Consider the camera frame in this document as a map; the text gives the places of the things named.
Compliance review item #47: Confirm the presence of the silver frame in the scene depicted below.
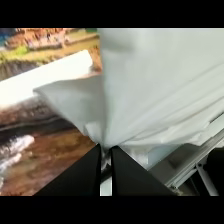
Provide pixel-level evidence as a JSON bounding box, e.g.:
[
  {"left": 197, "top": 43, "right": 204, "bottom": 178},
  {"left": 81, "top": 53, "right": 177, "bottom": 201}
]
[{"left": 99, "top": 114, "right": 224, "bottom": 197}]

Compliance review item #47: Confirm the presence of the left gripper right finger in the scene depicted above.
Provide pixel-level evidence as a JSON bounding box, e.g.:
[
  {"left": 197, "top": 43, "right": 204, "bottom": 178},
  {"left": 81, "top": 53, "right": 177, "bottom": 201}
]
[{"left": 111, "top": 145, "right": 178, "bottom": 197}]

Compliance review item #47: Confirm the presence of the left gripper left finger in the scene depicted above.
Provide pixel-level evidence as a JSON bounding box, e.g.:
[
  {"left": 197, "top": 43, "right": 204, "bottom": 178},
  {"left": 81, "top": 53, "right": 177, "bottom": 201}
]
[{"left": 34, "top": 143, "right": 102, "bottom": 197}]

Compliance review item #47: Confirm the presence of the white T-shirt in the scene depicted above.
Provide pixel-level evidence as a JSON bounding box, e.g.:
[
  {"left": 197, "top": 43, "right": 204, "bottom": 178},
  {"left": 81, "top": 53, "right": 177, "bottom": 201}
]
[{"left": 32, "top": 28, "right": 224, "bottom": 150}]

